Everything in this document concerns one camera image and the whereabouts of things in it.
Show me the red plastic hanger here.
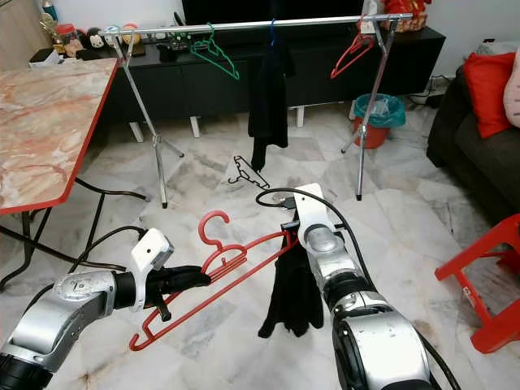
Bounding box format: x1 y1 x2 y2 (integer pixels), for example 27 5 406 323
331 18 375 80
128 210 300 352

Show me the green plastic hanger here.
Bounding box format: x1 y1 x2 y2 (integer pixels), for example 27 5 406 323
191 24 242 80

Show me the red bin with teal bag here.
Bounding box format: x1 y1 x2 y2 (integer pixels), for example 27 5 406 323
352 93 407 150

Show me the black shirt with green logo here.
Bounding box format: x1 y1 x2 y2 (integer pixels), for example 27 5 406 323
248 41 296 171

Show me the black TV cabinet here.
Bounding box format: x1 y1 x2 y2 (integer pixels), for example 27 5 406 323
41 26 448 139

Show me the dark grey sofa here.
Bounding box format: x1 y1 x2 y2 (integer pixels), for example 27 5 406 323
427 65 520 224

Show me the silver clothes rack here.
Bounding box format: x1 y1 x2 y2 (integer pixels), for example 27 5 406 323
106 12 415 208

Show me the red plastic stool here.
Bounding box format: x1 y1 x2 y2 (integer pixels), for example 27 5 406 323
435 213 520 354

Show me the black electronic box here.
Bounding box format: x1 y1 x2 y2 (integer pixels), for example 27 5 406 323
157 34 194 59

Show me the black television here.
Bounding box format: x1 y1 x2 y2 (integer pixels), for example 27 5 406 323
183 0 366 25

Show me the red cushion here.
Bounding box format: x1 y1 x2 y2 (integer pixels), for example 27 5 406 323
463 51 517 139

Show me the red laughing Buddha statue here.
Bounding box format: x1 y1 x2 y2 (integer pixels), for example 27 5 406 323
382 0 433 32

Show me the orange round toy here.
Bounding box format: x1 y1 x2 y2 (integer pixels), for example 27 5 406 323
122 23 141 46

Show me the black plush doll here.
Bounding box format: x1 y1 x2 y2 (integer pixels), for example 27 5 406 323
81 28 105 51

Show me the pink Hello Kitty cushion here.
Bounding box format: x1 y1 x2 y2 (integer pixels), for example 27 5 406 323
505 47 520 127

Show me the gold trophy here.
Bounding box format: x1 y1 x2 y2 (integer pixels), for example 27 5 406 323
39 12 56 46

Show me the light wooden cabinet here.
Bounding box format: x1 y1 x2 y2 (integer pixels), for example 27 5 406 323
0 0 50 70

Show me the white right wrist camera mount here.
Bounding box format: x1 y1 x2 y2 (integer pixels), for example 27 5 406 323
292 183 336 249

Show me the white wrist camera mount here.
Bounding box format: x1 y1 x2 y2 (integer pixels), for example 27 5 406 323
126 227 176 311
292 183 336 249

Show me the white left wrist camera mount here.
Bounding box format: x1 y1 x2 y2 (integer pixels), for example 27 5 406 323
126 227 176 311

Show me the black wire hanger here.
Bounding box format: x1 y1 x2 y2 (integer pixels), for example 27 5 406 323
227 154 271 190

